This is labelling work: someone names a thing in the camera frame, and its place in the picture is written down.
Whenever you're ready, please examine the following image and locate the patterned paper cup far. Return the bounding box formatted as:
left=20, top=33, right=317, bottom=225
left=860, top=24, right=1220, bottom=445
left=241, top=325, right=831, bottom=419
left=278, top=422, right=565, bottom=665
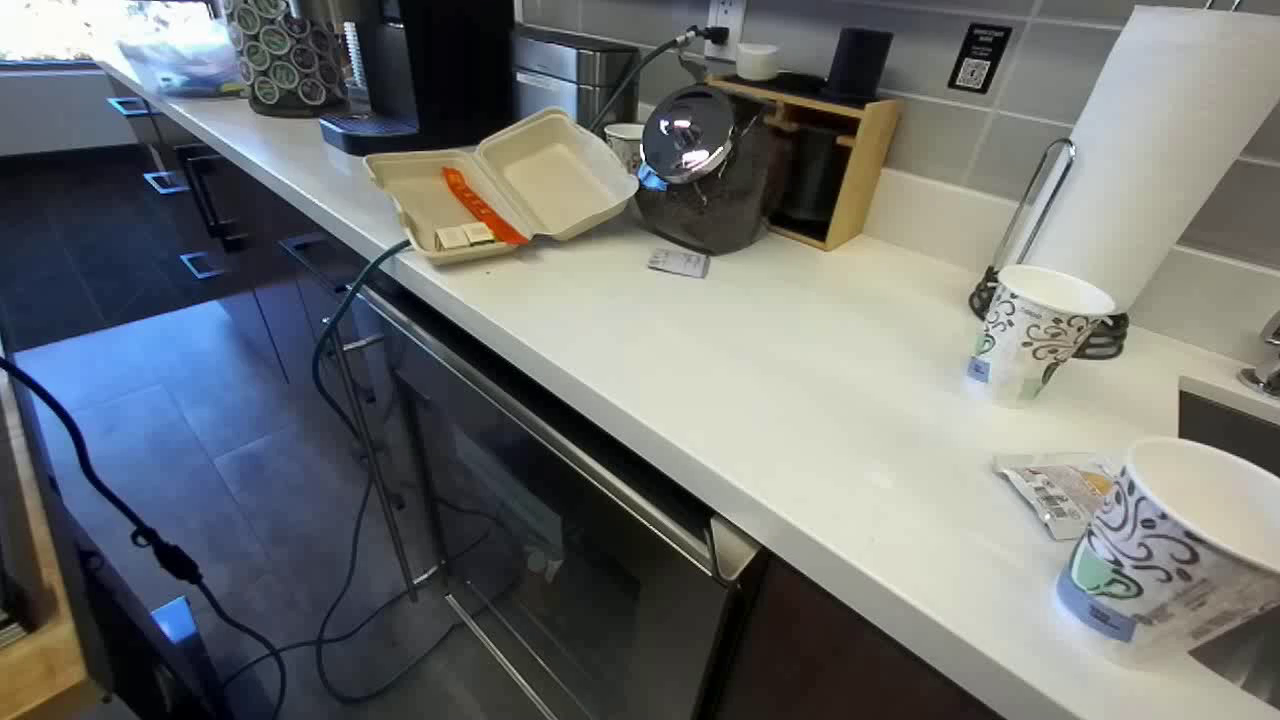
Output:
left=964, top=262, right=1117, bottom=403

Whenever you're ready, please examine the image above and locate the coffee pod carousel rack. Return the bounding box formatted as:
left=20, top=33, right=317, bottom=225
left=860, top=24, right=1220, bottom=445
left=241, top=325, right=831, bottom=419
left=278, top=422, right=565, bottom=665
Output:
left=225, top=0, right=343, bottom=116

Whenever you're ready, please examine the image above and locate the white number cube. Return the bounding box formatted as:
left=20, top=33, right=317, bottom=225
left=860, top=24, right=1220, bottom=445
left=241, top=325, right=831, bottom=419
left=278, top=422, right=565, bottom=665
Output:
left=437, top=225, right=496, bottom=251

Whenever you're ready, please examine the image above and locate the patterned paper cup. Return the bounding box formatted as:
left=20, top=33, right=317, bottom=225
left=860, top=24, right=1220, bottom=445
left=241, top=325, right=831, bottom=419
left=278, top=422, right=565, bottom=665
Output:
left=964, top=262, right=1117, bottom=403
left=1054, top=441, right=1280, bottom=652

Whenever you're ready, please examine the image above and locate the small white cup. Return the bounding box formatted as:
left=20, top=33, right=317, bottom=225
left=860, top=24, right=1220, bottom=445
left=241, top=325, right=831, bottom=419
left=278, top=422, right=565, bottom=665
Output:
left=603, top=124, right=644, bottom=169

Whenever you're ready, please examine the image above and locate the patterned paper cup near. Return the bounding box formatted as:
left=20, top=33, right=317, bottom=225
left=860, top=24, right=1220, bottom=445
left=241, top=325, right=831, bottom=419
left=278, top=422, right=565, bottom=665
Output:
left=1054, top=441, right=1280, bottom=652

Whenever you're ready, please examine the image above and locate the beige clamshell takeout container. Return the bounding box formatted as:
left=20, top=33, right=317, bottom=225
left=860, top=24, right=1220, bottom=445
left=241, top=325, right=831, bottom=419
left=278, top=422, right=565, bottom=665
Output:
left=369, top=106, right=634, bottom=267

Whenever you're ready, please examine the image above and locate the black cable left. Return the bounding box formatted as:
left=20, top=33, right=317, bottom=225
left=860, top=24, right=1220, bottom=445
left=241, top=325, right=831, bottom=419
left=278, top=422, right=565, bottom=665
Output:
left=0, top=357, right=292, bottom=720

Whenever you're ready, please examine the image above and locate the clear plastic bag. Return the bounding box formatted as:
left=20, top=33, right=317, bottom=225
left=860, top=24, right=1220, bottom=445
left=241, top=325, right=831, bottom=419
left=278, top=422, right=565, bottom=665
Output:
left=116, top=0, right=244, bottom=97

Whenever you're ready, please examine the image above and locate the stainless steel dishwasher door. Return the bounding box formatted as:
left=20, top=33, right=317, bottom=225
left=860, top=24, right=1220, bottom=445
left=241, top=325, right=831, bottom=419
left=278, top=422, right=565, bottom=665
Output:
left=350, top=290, right=756, bottom=720

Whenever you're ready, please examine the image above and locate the white paper towel roll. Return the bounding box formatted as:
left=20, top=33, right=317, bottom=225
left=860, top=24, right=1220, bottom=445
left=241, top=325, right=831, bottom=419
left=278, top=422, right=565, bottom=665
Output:
left=1028, top=3, right=1280, bottom=307

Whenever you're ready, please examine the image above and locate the foil snack packet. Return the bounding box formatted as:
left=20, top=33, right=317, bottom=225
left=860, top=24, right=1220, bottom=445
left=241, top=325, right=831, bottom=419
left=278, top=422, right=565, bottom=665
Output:
left=992, top=456, right=1118, bottom=543

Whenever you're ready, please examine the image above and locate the orange stick in container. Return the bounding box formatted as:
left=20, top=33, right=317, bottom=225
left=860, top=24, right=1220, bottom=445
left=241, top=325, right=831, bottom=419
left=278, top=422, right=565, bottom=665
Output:
left=441, top=164, right=526, bottom=248

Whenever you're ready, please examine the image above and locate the black coffee maker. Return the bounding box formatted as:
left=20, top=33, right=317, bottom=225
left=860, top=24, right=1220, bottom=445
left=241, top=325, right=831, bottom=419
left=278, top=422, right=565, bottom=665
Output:
left=318, top=0, right=515, bottom=154

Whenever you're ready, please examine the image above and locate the black cable hanging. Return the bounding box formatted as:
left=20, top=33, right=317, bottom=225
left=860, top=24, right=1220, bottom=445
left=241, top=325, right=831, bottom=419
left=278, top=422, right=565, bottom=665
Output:
left=215, top=236, right=537, bottom=708

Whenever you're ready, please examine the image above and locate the small packet on counter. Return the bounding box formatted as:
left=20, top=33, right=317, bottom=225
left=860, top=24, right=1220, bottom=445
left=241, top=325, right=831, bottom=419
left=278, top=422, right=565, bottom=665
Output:
left=646, top=248, right=713, bottom=281

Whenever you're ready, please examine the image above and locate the metal toaster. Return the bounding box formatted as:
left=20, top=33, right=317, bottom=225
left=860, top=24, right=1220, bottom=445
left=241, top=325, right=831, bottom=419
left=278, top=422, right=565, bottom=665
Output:
left=511, top=26, right=641, bottom=126

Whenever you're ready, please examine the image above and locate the wooden organizer box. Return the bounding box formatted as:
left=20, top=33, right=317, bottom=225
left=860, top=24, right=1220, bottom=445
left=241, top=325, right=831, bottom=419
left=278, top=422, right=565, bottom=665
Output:
left=713, top=74, right=896, bottom=251

